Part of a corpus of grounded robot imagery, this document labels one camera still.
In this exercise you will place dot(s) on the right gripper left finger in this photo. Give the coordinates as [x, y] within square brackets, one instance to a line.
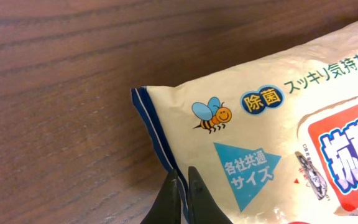
[167, 206]

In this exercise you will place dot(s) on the yellow snack bag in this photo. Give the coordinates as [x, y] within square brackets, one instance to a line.
[275, 140]

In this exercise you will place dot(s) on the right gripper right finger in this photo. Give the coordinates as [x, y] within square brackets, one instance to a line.
[202, 209]

